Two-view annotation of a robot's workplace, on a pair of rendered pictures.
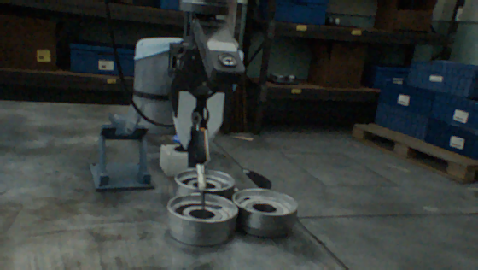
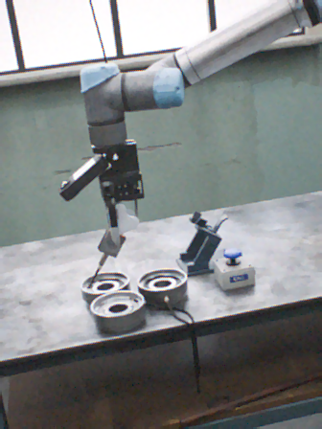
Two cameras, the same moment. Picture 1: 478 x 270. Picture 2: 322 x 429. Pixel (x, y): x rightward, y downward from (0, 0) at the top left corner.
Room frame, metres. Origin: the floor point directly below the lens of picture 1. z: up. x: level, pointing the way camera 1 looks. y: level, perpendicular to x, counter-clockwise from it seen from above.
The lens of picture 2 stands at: (1.11, -1.09, 1.40)
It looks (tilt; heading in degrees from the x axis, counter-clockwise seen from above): 20 degrees down; 103
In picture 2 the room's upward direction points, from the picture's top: 7 degrees counter-clockwise
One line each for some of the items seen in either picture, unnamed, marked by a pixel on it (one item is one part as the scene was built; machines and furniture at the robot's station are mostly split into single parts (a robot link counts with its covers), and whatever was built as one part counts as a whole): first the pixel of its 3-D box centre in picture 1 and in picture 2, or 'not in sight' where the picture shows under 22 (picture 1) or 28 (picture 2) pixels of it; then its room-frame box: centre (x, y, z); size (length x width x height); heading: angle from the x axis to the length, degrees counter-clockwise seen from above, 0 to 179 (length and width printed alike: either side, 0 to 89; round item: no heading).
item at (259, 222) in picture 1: (264, 212); (118, 311); (0.77, -0.05, 0.82); 0.10 x 0.10 x 0.04
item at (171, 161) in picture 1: (181, 158); (236, 271); (0.99, 0.11, 0.82); 0.08 x 0.07 x 0.05; 22
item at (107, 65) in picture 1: (104, 58); not in sight; (4.30, 1.17, 0.56); 0.52 x 0.38 x 0.22; 109
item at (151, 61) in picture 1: (161, 64); not in sight; (1.32, 0.22, 0.97); 0.13 x 0.12 x 0.14; 92
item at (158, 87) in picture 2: not in sight; (154, 88); (0.87, 0.09, 1.23); 0.11 x 0.11 x 0.08; 2
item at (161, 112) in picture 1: (155, 108); not in sight; (1.32, 0.22, 0.85); 0.15 x 0.15 x 0.10
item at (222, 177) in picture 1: (203, 190); (163, 287); (0.84, 0.05, 0.82); 0.10 x 0.10 x 0.04
